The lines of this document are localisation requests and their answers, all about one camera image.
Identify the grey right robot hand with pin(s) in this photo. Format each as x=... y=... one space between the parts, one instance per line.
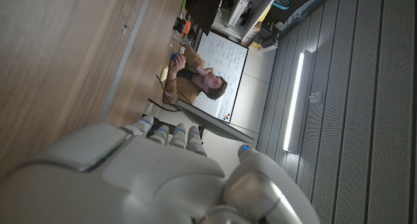
x=146 y=185

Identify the computer monitor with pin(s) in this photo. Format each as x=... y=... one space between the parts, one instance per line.
x=211 y=121

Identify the person in tan jacket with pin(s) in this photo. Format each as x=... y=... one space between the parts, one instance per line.
x=185 y=87

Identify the yellow sticky notes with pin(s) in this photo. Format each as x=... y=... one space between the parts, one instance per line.
x=163 y=74

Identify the small blue object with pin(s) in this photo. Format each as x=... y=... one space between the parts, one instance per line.
x=175 y=57

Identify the small clear glass bottle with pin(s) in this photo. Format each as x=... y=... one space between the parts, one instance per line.
x=183 y=38

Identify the whiteboard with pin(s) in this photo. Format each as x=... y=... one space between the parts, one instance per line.
x=224 y=54

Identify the orange cube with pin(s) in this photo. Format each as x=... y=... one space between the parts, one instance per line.
x=187 y=27

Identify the long ceiling light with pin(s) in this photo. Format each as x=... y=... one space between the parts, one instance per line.
x=293 y=103

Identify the white ceiling sensor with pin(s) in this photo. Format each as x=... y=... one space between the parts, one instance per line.
x=316 y=97

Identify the white storage shelf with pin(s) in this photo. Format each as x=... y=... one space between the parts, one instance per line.
x=257 y=9

